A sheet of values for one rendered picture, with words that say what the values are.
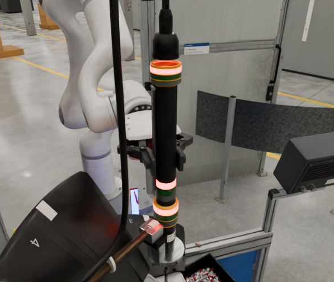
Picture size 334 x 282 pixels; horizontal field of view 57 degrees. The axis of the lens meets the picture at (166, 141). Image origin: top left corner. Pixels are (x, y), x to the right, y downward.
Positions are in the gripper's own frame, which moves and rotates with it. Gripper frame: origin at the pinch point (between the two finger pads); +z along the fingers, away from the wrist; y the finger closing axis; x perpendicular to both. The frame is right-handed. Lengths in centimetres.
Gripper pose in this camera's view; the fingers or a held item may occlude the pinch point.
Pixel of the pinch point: (164, 159)
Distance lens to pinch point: 49.1
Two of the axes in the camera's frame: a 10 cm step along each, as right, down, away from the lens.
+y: -9.6, 1.3, -2.5
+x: 0.0, -8.8, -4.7
